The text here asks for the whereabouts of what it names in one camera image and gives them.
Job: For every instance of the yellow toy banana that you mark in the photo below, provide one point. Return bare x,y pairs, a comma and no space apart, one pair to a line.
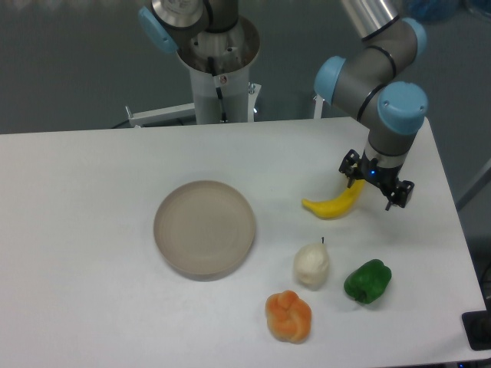
336,207

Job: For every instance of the orange knotted bread roll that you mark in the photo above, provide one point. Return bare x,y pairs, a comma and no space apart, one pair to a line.
288,317

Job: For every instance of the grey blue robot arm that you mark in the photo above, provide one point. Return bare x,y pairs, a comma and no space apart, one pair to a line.
366,87

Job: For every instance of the black device at table corner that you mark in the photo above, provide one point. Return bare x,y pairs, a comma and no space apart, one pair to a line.
477,327

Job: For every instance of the white metal bracket left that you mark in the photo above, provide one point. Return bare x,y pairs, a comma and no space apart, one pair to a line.
162,117

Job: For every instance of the beige round plate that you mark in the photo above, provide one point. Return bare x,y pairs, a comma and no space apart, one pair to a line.
204,229

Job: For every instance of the grey metal leg right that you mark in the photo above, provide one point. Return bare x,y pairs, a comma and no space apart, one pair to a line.
480,180

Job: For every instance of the green toy bell pepper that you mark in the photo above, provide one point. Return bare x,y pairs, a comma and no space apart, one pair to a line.
369,282

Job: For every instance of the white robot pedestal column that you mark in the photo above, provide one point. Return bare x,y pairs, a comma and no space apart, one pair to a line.
219,68

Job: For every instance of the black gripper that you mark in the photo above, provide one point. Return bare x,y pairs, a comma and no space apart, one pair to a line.
381,171

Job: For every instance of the white toy pear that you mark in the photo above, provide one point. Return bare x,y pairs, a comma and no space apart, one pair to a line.
311,265

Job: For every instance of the white metal bracket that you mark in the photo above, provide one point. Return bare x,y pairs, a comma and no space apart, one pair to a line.
162,117
319,106

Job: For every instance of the white metal bracket right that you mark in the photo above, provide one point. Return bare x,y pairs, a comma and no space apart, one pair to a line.
319,106

